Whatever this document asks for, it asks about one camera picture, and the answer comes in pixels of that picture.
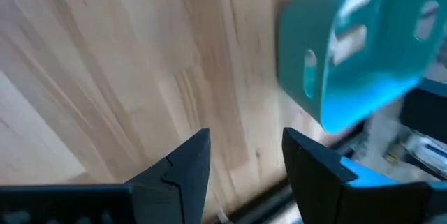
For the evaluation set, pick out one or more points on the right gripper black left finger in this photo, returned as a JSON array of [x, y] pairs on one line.
[[181, 182]]

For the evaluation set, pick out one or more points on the teal plastic bin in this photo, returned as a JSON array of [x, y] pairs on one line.
[[384, 77]]

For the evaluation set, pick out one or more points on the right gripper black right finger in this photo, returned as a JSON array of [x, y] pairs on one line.
[[321, 189]]

